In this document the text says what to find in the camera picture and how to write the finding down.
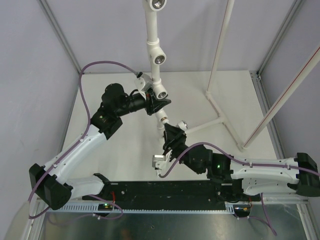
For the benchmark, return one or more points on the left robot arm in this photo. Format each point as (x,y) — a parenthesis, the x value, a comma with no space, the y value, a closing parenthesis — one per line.
(51,181)

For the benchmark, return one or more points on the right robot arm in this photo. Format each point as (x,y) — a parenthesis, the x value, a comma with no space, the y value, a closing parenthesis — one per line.
(246,176)

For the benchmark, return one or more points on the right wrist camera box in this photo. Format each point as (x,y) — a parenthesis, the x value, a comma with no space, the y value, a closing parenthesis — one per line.
(159,162)

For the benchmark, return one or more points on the aluminium table frame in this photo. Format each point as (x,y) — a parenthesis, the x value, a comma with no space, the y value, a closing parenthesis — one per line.
(277,216)

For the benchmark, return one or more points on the white PVC pipe frame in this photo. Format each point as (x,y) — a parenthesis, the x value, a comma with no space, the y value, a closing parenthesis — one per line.
(201,35)

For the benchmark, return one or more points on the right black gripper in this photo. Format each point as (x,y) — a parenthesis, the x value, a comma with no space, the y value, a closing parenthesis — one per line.
(173,137)

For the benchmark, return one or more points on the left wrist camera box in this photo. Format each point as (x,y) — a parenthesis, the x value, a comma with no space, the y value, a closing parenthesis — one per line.
(143,82)

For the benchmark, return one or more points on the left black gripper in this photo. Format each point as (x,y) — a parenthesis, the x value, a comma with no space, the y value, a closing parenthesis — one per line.
(153,106)

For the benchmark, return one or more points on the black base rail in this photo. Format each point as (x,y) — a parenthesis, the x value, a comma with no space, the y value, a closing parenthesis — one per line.
(191,195)

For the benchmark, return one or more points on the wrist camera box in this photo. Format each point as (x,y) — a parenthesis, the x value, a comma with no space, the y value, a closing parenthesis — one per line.
(143,82)
(159,162)

